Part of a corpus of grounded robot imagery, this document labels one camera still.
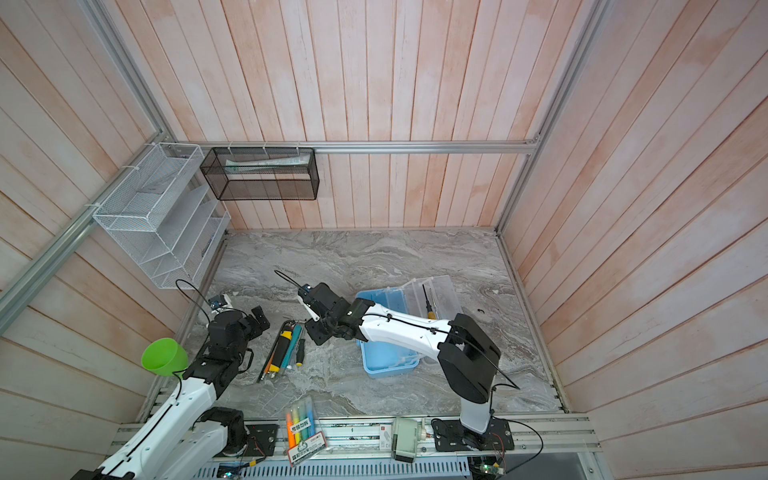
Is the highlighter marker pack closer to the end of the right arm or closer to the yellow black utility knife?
the yellow black utility knife

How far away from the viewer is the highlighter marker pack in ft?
2.35

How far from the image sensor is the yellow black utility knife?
0.85 m

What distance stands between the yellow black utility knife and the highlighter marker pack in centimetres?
13
